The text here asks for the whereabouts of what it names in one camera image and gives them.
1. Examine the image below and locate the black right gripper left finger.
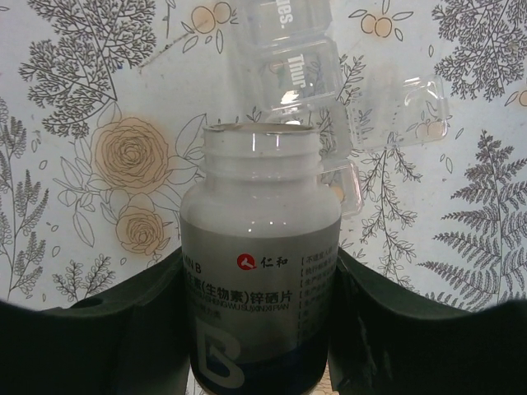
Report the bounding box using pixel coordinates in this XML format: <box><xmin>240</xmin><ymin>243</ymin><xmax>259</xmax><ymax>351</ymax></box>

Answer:
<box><xmin>1</xmin><ymin>249</ymin><xmax>189</xmax><ymax>394</ymax></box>

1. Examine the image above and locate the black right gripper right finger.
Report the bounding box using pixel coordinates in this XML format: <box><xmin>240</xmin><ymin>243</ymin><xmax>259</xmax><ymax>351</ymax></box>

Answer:
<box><xmin>329</xmin><ymin>250</ymin><xmax>526</xmax><ymax>394</ymax></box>

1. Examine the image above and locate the white pill bottle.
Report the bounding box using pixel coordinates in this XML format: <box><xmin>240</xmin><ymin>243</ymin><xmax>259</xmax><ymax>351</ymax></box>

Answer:
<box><xmin>180</xmin><ymin>123</ymin><xmax>341</xmax><ymax>394</ymax></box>

